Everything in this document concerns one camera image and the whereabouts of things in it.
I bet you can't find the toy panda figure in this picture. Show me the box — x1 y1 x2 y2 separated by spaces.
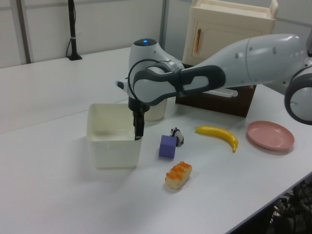
170 127 185 148

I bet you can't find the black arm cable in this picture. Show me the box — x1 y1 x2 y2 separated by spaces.
127 58 171 115

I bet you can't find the dark brown wooden base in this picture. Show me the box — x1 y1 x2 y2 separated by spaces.
175 84 257 118

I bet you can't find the beige small trash can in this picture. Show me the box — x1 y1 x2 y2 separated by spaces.
144 97 168 122

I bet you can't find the toy bread with orange topping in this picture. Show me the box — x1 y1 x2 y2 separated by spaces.
165 161 193 190

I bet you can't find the cream plastic box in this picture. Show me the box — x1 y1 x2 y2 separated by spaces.
87 103 143 170

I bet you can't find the cream storage box with handles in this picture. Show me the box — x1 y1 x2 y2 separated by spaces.
182 0 279 65

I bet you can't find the dark wooden drawer cabinet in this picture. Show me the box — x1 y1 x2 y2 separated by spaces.
181 62 203 71

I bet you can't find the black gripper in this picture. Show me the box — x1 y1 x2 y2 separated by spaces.
128 96 150 141

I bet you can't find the pink plastic plate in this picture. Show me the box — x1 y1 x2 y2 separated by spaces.
246 120 295 152

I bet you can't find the black wire frame equipment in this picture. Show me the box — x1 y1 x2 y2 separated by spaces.
267 179 312 234

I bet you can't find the purple cube block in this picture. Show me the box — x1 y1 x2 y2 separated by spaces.
158 135 177 159

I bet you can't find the black stand pole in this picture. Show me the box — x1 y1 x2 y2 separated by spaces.
66 0 83 61

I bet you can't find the yellow toy banana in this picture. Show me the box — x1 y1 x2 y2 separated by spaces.
195 125 239 153

